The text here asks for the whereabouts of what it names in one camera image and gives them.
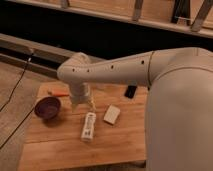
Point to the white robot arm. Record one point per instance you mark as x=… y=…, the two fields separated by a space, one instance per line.
x=179 y=106

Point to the white tube bottle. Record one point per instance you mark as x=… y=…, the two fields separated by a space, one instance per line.
x=88 y=128

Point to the black eraser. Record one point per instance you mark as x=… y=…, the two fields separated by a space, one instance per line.
x=130 y=91

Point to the orange carrot toy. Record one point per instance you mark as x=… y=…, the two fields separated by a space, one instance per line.
x=57 y=94

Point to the purple bowl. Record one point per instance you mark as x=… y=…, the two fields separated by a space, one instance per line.
x=47 y=108

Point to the wooden board table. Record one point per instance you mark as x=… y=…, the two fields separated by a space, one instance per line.
x=57 y=144

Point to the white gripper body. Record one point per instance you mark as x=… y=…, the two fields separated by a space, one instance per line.
x=80 y=94

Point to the wooden wall rail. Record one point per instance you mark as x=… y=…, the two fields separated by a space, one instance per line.
x=194 y=17

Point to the white sponge block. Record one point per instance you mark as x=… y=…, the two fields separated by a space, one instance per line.
x=111 y=114

